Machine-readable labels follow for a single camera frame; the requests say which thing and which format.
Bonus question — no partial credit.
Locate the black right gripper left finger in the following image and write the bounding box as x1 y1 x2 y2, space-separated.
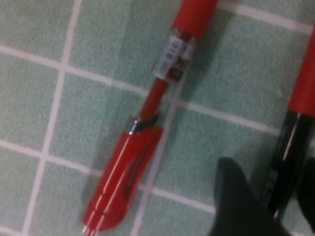
208 156 284 236

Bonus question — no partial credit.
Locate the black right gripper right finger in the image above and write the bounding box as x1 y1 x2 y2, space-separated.
298 156 315 223

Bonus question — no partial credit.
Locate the red cap black marker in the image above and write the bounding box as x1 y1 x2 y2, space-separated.
260 26 315 220

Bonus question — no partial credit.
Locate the red retractable gel pen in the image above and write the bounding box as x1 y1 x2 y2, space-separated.
82 0 220 236

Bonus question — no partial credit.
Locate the green white grid tablecloth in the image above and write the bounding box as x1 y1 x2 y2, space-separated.
0 0 315 236

